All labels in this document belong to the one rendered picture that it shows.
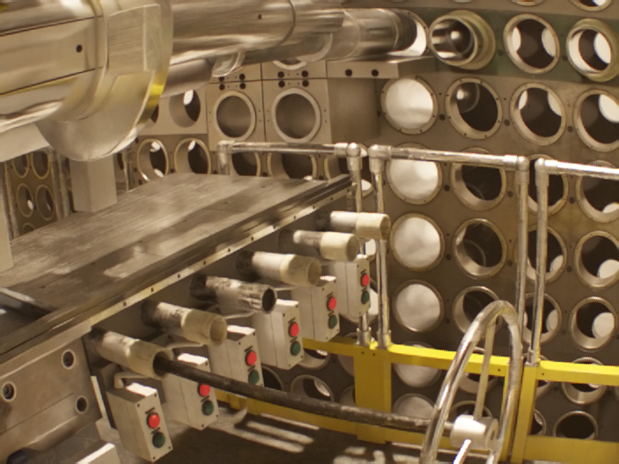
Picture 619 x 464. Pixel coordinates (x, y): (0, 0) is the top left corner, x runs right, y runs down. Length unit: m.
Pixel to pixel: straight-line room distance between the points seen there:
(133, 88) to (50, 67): 0.15
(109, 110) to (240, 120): 2.09
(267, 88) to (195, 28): 1.61
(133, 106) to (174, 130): 2.60
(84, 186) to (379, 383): 1.30
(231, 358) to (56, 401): 0.48
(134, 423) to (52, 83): 0.71
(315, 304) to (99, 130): 0.92
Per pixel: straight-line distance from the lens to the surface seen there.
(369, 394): 2.46
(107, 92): 1.09
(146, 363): 1.28
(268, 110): 2.87
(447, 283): 3.12
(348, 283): 2.01
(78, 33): 1.04
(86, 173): 1.48
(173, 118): 3.67
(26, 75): 0.97
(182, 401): 1.53
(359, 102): 2.93
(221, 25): 1.33
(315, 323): 1.89
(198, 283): 1.61
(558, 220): 2.88
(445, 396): 0.84
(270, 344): 1.77
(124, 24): 1.01
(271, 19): 1.46
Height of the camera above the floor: 1.42
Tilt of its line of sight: 16 degrees down
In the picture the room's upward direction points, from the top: 4 degrees counter-clockwise
